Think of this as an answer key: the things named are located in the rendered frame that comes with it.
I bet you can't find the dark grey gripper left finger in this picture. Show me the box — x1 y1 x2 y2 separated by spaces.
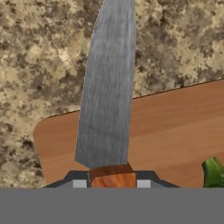
43 170 91 189

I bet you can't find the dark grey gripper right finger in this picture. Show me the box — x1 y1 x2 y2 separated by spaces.
135 170 180 189

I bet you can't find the knife with wooden handle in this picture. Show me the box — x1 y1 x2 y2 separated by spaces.
74 0 137 189

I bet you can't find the brown wooden cutting board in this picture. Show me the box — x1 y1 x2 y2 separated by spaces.
32 79 224 189

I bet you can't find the green broccoli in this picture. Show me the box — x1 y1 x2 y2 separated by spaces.
201 157 224 188

